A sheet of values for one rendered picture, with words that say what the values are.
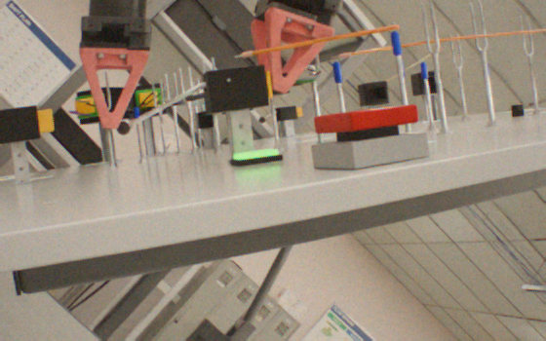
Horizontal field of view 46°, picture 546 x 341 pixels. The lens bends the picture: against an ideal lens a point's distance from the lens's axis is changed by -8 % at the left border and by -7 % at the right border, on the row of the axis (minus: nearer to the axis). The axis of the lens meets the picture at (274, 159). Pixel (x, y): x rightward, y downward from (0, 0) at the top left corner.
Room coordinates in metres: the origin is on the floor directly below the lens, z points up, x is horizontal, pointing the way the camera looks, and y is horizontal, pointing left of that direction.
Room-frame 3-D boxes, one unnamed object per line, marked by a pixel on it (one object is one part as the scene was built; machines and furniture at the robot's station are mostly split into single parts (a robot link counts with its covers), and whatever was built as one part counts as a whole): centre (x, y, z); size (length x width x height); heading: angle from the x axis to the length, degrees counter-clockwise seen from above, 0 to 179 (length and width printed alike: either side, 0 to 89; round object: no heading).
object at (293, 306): (8.07, -1.29, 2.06); 0.36 x 0.28 x 0.22; 97
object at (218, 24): (1.71, 0.34, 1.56); 0.30 x 0.23 x 0.19; 108
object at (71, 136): (1.75, 0.36, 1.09); 0.35 x 0.33 x 0.07; 17
